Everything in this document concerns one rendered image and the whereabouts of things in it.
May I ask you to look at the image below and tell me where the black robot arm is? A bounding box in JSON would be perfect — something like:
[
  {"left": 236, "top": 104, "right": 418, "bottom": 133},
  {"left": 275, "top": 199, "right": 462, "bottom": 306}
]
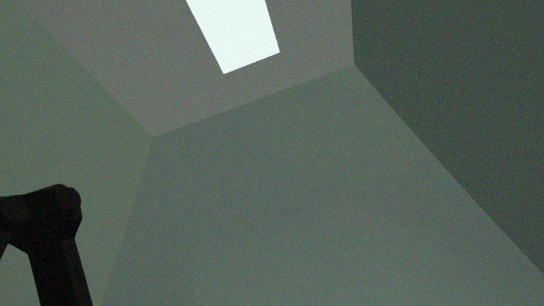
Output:
[{"left": 0, "top": 184, "right": 93, "bottom": 306}]

